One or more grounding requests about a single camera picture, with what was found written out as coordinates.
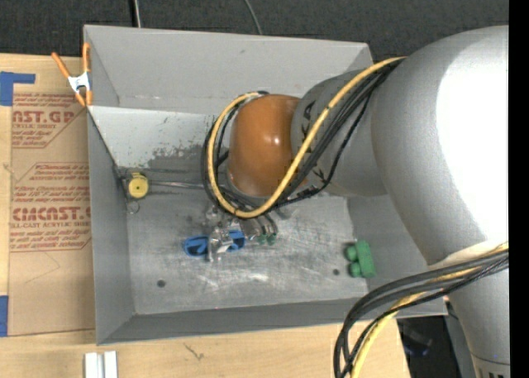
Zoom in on blue sunglasses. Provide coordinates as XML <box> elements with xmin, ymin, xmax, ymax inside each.
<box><xmin>182</xmin><ymin>230</ymin><xmax>246</xmax><ymax>259</ymax></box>

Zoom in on green toy block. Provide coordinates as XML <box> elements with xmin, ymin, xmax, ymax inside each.
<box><xmin>345</xmin><ymin>239</ymin><xmax>378</xmax><ymax>280</ymax></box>

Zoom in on grey metal bin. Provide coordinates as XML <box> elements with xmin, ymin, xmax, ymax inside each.
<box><xmin>82</xmin><ymin>23</ymin><xmax>450</xmax><ymax>347</ymax></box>

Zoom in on yellow round disc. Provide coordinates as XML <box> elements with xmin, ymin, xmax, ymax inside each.
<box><xmin>127</xmin><ymin>172</ymin><xmax>150</xmax><ymax>199</ymax></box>

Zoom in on brown cardboard board red print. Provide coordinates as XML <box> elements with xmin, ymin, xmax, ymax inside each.
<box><xmin>0</xmin><ymin>52</ymin><xmax>98</xmax><ymax>337</ymax></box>

